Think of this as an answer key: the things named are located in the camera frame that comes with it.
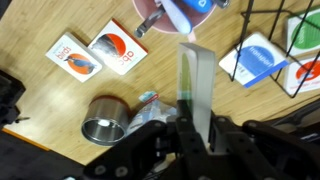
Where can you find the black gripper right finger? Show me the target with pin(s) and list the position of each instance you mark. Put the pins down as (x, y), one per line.
(235, 156)

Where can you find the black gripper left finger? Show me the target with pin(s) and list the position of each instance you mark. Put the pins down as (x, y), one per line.
(192, 147)

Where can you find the green vegetables book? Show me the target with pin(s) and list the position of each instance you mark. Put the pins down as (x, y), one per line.
(196, 69)

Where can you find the silver metal bowl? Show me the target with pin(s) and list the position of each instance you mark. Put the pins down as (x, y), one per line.
(106, 121)

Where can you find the small blue white book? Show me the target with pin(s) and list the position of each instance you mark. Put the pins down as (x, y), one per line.
(253, 61)

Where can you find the small orange white book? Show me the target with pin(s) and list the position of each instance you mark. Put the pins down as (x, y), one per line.
(302, 76)

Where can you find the white orange abc book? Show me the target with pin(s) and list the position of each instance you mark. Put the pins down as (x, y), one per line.
(119, 50)

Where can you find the small green white book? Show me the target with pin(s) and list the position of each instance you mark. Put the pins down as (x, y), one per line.
(303, 36)

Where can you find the pink bowl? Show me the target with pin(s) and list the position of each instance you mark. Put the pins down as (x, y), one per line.
(154, 16)

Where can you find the white birds book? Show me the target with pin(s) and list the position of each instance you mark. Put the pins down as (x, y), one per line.
(74, 57)

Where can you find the clear plastic wipes packet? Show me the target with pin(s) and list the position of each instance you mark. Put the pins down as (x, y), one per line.
(152, 109)

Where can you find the blue white utensil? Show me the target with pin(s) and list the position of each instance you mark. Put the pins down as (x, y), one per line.
(200, 6)

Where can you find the white utensil handle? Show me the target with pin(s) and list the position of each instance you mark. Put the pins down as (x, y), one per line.
(177, 17)

